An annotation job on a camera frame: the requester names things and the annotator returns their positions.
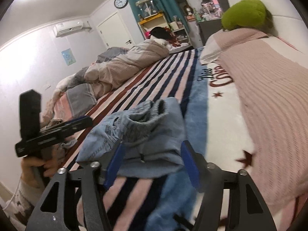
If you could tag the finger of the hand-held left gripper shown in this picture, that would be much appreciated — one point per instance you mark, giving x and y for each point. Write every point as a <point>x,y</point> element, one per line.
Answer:
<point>79,119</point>
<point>77,128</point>

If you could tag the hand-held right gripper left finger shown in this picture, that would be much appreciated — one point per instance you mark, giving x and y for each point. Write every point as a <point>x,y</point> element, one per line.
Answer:
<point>115,166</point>

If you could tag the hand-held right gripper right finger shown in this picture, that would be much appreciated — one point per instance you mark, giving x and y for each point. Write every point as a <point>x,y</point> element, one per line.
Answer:
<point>190,166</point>

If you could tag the light blue denim pants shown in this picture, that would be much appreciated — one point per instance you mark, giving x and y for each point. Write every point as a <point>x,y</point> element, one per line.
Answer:
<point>154,134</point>

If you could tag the person's left hand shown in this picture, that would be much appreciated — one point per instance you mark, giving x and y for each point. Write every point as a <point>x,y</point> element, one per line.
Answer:
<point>31,163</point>

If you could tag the crumpled beige cloth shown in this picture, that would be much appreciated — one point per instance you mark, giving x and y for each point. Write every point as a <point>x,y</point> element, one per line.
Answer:
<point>69,144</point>

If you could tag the white fluffy plush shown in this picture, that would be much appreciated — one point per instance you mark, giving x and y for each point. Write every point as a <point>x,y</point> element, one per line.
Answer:
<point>61,86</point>

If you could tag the beige and grey quilt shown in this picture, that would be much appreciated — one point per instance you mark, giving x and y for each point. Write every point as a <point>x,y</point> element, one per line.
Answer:
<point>120,69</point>

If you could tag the striped blanket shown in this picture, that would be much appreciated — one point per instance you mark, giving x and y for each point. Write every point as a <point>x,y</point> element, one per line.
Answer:
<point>168,77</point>

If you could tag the white air conditioner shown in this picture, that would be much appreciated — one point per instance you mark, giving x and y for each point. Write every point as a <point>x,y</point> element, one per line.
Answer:
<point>68,27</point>

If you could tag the white door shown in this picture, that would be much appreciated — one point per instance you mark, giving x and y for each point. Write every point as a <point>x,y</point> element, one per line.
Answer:
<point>115,31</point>

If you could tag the pink knit pillow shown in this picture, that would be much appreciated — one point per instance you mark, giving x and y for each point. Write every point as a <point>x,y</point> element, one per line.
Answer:
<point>264,101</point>

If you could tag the pink bag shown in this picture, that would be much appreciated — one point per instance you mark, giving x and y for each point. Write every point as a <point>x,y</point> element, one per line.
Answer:
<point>146,32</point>

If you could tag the black plush toy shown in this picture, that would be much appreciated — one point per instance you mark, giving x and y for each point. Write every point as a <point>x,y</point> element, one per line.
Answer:
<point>158,32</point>

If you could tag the yellow shelf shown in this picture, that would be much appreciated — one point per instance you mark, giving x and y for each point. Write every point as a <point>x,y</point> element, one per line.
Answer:
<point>151,18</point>

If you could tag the beige and white pillow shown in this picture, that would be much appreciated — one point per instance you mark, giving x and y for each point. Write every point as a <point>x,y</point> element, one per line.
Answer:
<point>228,45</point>

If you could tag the glass display case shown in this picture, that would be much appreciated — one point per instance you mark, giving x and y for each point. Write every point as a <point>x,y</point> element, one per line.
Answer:
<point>146,8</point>

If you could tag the white storage rack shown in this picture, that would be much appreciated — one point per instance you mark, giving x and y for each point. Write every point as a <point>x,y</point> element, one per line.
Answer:
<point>179,28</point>

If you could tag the dark bookshelf with desk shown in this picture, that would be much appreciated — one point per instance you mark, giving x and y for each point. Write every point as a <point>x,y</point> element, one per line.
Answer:
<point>211,28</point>

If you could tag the mannequin head with wig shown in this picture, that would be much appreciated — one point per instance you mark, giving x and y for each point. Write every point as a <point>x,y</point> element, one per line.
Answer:
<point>189,10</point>

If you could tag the green plush toy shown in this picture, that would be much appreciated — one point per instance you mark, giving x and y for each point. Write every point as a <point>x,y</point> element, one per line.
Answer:
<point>245,14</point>

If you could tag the white headboard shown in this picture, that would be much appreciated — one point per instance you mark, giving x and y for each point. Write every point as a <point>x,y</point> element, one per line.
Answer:
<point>284,9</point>

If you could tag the light blue wall poster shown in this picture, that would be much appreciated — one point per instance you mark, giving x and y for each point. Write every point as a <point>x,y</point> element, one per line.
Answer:
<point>67,56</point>

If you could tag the round wall clock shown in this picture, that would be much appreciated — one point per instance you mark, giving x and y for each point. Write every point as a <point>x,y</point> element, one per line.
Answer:
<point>120,1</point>

